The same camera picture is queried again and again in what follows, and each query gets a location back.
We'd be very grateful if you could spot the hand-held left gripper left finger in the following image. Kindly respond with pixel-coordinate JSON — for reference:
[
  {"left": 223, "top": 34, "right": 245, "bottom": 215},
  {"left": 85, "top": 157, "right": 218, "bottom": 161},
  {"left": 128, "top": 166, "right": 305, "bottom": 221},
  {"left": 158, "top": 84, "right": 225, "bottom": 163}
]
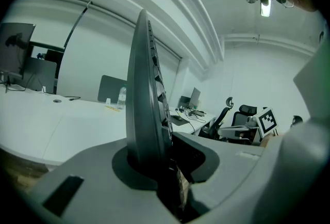
[{"left": 27, "top": 139, "right": 183, "bottom": 224}]

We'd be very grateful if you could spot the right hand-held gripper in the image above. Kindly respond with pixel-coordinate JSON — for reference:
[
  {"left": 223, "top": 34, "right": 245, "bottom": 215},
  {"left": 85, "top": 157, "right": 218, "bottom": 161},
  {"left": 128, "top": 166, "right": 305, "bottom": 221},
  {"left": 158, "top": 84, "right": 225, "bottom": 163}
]
[{"left": 218, "top": 106, "right": 280, "bottom": 146}]

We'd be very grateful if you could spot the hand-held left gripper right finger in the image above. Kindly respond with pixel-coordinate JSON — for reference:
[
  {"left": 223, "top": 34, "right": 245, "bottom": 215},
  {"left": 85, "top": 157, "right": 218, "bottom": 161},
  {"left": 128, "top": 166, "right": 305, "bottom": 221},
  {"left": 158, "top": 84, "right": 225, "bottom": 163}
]
[{"left": 170, "top": 131, "right": 266, "bottom": 223}]

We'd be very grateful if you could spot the black keyboard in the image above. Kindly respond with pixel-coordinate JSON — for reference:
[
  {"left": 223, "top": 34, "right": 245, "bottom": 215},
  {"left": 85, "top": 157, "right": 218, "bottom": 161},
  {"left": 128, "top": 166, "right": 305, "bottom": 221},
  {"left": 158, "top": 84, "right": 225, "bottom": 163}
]
[{"left": 125, "top": 8, "right": 174, "bottom": 184}]

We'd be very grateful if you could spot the person's right forearm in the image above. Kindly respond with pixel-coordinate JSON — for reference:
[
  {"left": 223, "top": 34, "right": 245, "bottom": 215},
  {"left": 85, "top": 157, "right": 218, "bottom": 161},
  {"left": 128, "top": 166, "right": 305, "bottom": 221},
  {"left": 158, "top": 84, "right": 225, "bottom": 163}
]
[{"left": 259, "top": 133, "right": 284, "bottom": 148}]

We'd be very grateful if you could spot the black mouse pad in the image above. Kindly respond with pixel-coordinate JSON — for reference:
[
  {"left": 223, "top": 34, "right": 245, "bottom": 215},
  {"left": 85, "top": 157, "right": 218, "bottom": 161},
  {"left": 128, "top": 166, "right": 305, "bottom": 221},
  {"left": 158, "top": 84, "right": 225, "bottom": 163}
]
[{"left": 170, "top": 114, "right": 190, "bottom": 126}]

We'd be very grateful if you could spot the small dark monitor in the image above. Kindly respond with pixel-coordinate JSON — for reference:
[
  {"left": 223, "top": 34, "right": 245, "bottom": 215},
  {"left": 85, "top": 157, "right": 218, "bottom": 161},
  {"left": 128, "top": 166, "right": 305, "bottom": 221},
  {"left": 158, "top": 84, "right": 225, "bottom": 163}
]
[{"left": 190, "top": 87, "right": 201, "bottom": 109}]

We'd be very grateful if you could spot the clear plastic water bottle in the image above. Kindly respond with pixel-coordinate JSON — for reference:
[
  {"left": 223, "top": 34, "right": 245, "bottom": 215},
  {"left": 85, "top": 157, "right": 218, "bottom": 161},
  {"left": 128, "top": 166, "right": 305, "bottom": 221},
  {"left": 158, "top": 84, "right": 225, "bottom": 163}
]
[{"left": 117, "top": 85, "right": 127, "bottom": 110}]

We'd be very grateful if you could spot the long grey divider panel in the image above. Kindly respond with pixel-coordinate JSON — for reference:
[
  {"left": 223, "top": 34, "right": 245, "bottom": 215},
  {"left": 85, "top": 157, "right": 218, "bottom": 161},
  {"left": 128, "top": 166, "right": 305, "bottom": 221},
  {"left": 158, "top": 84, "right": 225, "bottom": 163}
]
[{"left": 97, "top": 74, "right": 128, "bottom": 104}]

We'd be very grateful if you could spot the short grey divider panel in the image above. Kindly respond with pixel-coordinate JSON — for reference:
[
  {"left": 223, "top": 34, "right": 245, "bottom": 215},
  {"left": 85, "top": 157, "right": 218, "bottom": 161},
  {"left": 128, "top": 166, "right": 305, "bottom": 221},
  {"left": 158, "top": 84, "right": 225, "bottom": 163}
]
[{"left": 22, "top": 58, "right": 57, "bottom": 94}]

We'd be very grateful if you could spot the large black monitor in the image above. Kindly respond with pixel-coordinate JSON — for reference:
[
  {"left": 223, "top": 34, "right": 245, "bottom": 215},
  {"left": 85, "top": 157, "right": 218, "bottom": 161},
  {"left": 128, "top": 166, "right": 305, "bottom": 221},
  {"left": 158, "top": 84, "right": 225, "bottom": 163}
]
[{"left": 0, "top": 23, "right": 36, "bottom": 93}]

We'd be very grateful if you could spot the tangle of black cables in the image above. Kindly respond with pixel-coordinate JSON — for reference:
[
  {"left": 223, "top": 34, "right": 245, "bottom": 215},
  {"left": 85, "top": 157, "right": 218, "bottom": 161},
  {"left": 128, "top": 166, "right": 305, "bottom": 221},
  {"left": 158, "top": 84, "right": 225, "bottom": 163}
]
[{"left": 175, "top": 106, "right": 215, "bottom": 124}]

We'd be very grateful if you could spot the thin black wall strip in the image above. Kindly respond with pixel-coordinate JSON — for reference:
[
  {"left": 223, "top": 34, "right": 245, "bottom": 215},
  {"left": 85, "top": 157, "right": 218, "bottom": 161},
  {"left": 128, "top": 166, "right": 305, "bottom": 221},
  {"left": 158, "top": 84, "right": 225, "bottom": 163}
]
[{"left": 63, "top": 1, "right": 93, "bottom": 50}]

